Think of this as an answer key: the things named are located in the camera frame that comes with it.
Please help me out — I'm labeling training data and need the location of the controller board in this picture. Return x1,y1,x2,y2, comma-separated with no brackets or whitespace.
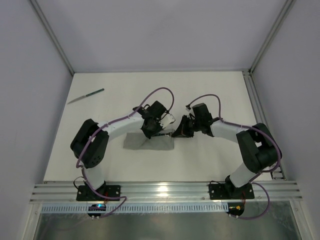
87,203,107,220
226,202,245,217

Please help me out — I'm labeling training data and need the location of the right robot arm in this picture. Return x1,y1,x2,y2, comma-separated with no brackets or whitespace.
171,103,282,200

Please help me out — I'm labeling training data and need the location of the knife with green handle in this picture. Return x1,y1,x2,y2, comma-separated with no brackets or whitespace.
67,88,105,105

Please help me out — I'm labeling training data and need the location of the grey cloth napkin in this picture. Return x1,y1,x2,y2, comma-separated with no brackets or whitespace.
123,132,175,151

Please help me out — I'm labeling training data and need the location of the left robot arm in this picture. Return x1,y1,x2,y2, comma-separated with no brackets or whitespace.
70,101,171,201

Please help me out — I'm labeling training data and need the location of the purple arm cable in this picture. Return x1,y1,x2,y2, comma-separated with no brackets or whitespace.
186,93,282,220
76,86,175,220

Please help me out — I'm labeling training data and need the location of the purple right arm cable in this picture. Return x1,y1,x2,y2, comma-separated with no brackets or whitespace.
186,93,282,220

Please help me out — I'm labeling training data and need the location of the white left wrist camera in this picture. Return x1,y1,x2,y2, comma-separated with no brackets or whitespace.
159,113,176,129

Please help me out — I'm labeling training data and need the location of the corner frame post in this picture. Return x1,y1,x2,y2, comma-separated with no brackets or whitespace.
249,0,296,74
28,0,75,76

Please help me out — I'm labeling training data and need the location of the right corner frame post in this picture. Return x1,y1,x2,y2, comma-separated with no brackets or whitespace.
249,0,296,74

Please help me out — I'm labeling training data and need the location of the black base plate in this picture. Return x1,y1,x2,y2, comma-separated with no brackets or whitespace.
208,181,255,200
76,184,121,202

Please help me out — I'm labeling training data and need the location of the left controller board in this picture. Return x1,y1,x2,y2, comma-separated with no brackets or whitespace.
87,203,107,220

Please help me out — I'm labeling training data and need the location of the right controller board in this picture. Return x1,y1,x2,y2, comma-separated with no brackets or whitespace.
226,202,245,217

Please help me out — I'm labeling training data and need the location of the slotted grey cable duct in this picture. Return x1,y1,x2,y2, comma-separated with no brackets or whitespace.
40,202,228,214

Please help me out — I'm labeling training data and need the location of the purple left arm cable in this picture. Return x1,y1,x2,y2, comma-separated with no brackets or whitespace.
76,86,175,220

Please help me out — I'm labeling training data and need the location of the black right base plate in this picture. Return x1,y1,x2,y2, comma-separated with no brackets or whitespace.
208,181,255,200

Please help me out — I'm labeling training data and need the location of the aluminium right side rail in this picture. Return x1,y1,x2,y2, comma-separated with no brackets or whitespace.
242,70,287,181

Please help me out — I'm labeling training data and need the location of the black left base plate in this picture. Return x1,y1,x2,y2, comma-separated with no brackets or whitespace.
76,184,121,202

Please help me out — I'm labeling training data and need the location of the fork with green handle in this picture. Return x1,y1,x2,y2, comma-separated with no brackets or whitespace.
154,132,173,137

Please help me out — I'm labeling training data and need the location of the left corner frame post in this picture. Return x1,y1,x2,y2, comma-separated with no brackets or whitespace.
28,0,75,76

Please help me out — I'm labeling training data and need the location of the aluminium front rail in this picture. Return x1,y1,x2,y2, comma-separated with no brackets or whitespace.
29,181,303,204

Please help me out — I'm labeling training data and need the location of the aluminium rail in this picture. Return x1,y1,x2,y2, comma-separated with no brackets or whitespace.
242,70,287,181
29,181,303,204

